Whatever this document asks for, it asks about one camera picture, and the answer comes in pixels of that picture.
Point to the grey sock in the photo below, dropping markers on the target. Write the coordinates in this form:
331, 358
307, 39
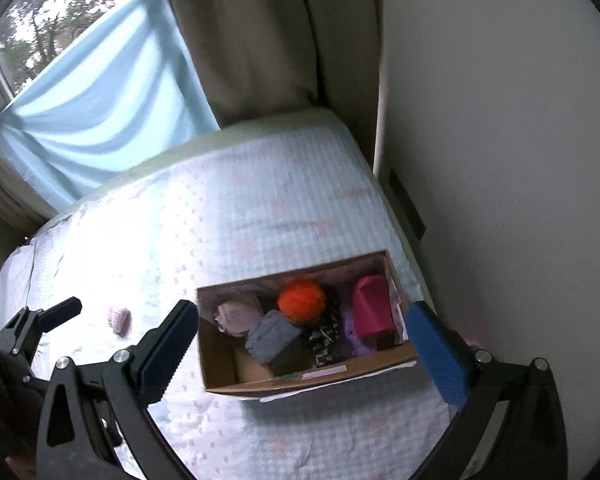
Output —
272, 336

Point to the orange pom-pom ball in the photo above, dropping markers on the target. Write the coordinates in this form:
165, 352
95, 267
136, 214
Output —
301, 301

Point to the magenta soft pouch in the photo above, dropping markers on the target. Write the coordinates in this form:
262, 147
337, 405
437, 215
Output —
375, 307

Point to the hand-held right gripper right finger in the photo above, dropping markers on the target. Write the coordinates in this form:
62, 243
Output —
437, 355

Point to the cardboard box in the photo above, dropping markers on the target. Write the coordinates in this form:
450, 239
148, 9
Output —
230, 365

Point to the mauve cloth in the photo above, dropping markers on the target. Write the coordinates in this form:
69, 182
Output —
237, 316

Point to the light blue hanging cloth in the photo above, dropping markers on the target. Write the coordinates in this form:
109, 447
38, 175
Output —
105, 95

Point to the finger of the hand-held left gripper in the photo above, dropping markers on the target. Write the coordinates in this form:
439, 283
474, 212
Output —
62, 312

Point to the small pink knitted ball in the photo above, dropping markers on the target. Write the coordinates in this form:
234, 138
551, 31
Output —
120, 320

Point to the pastel floral paper lining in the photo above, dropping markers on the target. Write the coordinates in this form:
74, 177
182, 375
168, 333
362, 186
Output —
397, 305

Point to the window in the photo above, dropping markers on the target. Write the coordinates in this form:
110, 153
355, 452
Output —
45, 15

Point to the black and white scrunchie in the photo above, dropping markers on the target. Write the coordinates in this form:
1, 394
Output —
322, 340

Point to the purple packet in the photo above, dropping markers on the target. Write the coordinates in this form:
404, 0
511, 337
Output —
354, 335

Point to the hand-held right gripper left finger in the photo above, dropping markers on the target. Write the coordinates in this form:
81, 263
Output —
167, 347

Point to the beige curtain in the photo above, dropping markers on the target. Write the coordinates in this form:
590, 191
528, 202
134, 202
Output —
260, 35

